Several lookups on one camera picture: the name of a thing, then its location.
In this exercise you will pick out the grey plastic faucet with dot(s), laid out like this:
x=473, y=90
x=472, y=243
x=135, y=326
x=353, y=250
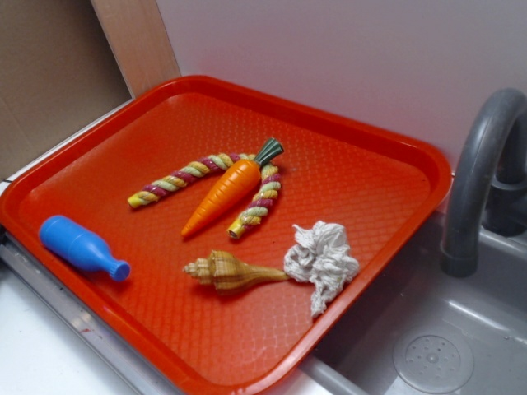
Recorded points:
x=489, y=188

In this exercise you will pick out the grey plastic sink basin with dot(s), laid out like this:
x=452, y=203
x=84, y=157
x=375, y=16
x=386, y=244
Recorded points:
x=487, y=310

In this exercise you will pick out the multicoloured twisted rope toy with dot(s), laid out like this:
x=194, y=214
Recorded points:
x=268, y=187

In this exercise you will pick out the tan spiral conch shell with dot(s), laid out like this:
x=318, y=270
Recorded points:
x=228, y=275

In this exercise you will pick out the blue plastic toy bottle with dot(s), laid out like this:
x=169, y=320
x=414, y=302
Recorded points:
x=81, y=247

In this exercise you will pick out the red plastic tray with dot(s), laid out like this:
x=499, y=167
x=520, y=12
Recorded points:
x=380, y=186

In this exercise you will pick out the orange plastic toy carrot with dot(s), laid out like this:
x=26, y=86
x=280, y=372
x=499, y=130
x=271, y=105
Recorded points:
x=233, y=185

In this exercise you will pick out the crumpled white cloth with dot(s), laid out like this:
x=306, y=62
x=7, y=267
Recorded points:
x=321, y=256

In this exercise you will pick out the round grey sink drain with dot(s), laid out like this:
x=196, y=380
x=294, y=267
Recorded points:
x=433, y=362

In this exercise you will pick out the brown cardboard panel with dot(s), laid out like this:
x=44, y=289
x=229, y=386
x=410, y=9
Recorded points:
x=58, y=75

